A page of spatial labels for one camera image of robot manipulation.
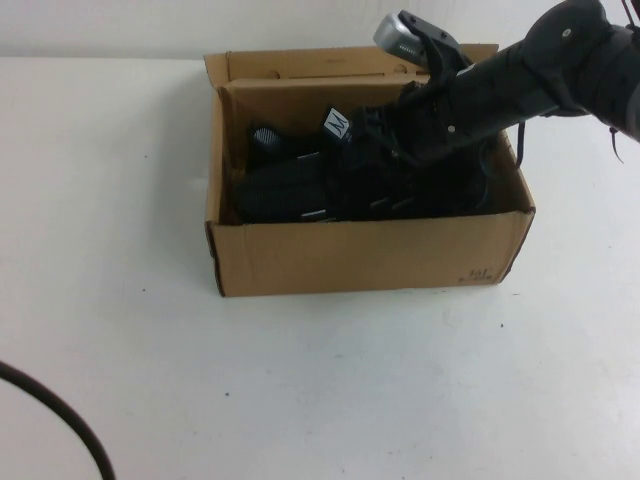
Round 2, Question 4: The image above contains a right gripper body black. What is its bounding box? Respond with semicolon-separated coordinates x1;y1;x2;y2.
398;68;485;165

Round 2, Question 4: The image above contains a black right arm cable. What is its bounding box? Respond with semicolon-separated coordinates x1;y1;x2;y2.
513;121;628;169

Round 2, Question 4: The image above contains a thick black camera cable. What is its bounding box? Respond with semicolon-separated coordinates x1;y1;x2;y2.
0;360;116;480

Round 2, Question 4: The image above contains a brown cardboard shoe box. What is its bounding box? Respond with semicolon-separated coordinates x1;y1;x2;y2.
201;41;538;299

